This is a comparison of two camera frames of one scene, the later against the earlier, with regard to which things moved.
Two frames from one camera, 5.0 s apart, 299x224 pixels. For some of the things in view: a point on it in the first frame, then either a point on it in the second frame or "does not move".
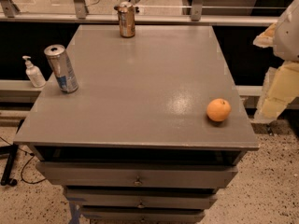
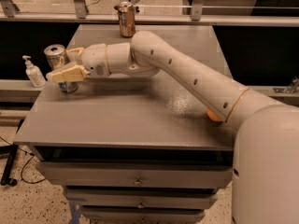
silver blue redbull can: (59, 61) does not move
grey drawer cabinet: (134, 144) does not move
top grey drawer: (138, 175) does not move
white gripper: (288, 36) to (94, 60)
